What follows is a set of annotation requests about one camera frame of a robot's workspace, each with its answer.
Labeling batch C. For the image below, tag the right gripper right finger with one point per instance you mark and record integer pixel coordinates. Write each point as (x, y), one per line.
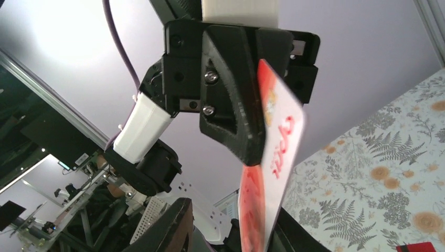
(289, 236)

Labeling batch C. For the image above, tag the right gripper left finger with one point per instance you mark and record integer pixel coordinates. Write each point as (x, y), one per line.
(172, 232)

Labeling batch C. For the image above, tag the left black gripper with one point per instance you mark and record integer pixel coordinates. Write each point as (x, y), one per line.
(216, 65)

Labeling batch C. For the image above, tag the red card upper left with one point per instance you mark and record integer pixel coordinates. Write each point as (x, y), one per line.
(417, 247)

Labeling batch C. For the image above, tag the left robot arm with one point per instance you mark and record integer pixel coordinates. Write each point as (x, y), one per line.
(138, 154)

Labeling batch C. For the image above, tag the floral patterned table mat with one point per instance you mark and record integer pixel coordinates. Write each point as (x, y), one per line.
(380, 184)

